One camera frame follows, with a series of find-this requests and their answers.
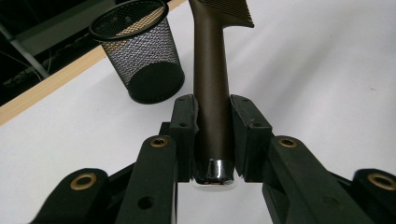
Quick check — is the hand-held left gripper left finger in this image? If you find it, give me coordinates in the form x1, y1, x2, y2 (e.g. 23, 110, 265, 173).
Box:
169, 93, 200, 183

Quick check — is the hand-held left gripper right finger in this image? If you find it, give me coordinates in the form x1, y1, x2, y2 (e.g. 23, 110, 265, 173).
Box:
230, 93, 275, 183

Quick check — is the brown comb with handle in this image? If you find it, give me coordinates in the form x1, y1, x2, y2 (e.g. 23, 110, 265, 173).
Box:
188, 0, 255, 187

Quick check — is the black mesh pen holder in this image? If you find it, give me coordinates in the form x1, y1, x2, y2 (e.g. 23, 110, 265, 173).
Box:
88, 0, 186, 105

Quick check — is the metal frame desk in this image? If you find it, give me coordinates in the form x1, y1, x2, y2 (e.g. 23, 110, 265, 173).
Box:
0, 0, 117, 79

